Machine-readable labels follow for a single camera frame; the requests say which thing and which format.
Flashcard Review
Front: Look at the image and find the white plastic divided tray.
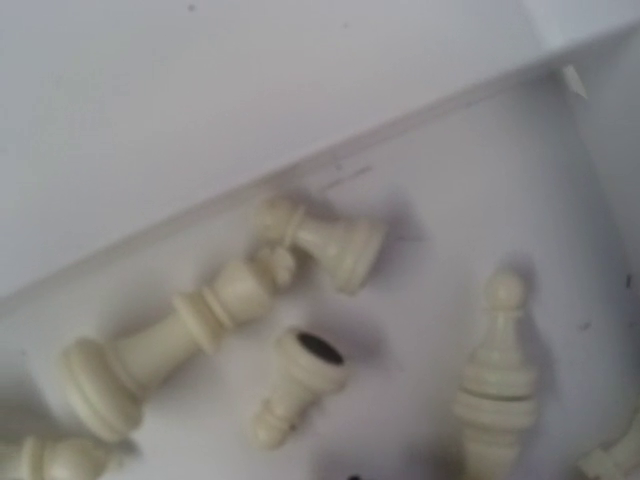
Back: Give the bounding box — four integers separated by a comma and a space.
1, 1, 639, 479

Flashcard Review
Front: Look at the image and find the white chess pawn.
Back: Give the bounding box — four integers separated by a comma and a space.
250, 328, 348, 449

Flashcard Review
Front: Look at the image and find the white chess rook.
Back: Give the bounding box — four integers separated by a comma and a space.
254, 197, 387, 295

